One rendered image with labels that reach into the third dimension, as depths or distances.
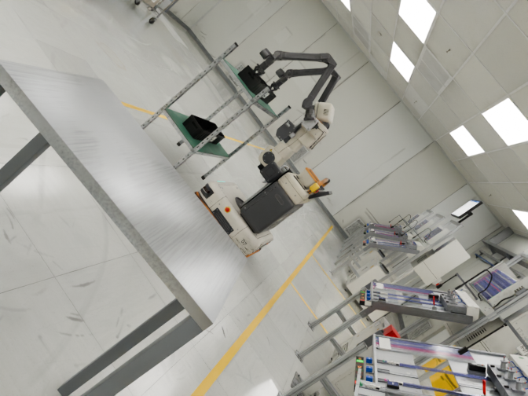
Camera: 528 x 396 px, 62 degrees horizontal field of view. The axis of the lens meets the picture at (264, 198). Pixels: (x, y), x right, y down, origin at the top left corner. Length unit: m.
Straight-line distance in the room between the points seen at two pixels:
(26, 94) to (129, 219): 0.33
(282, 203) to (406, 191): 7.52
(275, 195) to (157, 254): 2.56
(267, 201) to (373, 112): 7.64
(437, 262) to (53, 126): 6.21
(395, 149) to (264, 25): 4.41
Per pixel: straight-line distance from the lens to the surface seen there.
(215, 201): 3.56
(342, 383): 3.75
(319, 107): 3.64
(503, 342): 3.72
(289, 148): 3.66
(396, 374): 2.34
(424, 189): 10.85
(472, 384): 2.43
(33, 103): 1.03
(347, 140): 10.83
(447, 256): 6.83
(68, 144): 1.00
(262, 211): 3.49
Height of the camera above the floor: 1.23
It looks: 12 degrees down
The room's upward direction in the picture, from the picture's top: 52 degrees clockwise
